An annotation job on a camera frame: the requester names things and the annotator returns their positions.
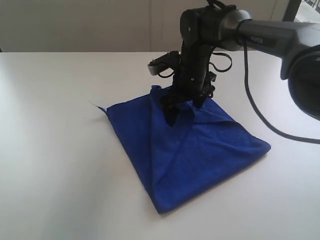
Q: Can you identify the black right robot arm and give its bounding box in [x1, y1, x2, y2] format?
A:
[156, 5, 320, 126]

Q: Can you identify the blue towel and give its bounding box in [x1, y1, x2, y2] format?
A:
[103, 85, 271, 214]

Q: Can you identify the dark window frame post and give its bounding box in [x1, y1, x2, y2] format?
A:
[282, 0, 302, 22]

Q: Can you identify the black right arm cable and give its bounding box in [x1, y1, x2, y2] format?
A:
[204, 0, 320, 145]

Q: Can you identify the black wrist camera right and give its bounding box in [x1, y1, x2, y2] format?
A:
[147, 51, 181, 79]

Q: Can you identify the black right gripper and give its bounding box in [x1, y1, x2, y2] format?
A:
[159, 43, 215, 127]

